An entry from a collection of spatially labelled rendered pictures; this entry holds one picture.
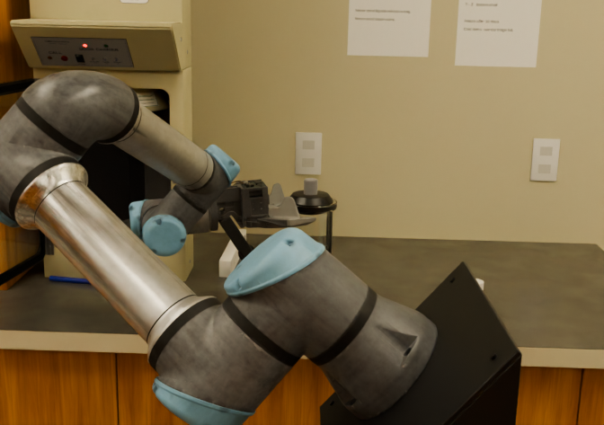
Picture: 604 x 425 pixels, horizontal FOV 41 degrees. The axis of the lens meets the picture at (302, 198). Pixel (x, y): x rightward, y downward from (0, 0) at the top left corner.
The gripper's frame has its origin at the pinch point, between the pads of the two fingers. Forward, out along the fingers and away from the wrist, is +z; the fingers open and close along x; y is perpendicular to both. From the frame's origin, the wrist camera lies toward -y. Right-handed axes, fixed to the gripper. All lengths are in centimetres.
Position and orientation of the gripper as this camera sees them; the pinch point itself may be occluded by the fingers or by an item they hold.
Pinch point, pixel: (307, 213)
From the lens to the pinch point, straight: 165.9
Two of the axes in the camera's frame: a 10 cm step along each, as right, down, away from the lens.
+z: 9.7, -1.0, 2.1
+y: -0.4, -9.7, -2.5
